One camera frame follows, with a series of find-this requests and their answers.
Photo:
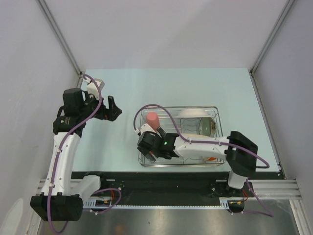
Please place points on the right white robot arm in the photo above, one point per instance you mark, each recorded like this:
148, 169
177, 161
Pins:
237, 150

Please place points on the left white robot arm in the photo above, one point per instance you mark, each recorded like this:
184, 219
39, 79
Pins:
58, 200

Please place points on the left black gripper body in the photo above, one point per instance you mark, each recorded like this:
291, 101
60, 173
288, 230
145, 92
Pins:
87, 108

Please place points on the white slotted cable duct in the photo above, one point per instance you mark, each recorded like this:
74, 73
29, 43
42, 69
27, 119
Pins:
223, 204

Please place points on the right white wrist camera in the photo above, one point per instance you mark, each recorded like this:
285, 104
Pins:
144, 128

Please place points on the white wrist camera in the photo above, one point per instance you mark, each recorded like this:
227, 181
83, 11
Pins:
92, 88
144, 128

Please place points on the beige pink floral plate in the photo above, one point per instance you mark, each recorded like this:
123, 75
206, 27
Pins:
196, 137

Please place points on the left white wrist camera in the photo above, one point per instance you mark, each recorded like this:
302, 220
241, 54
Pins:
92, 88

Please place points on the green ceramic bowl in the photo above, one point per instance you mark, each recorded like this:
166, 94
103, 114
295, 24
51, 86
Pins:
207, 127

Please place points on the pink plastic cup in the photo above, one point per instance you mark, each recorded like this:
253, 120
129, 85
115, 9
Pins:
152, 120

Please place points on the aluminium frame profile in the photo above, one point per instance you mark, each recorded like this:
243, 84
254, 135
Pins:
275, 189

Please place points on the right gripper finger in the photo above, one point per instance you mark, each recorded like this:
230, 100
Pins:
161, 132
147, 158

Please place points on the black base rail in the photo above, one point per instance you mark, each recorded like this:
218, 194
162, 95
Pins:
156, 199

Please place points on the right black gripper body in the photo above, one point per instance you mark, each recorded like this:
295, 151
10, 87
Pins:
144, 151

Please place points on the white ceramic plate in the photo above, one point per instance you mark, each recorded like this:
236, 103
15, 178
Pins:
193, 113

